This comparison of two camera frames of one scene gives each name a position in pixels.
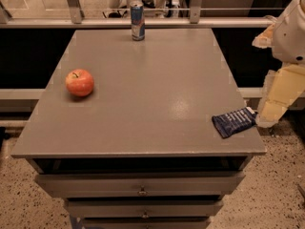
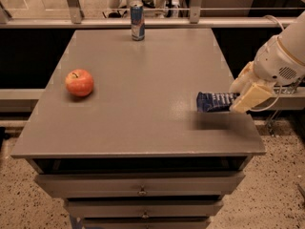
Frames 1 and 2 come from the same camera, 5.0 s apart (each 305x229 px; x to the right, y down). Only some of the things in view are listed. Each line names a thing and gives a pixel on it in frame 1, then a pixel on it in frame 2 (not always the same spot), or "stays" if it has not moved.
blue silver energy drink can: x=137 y=21 stays
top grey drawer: x=143 y=185 stays
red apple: x=79 y=82 stays
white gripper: x=291 y=37 to x=275 y=62
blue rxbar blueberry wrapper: x=227 y=124 to x=214 y=102
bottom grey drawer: x=146 y=222 stays
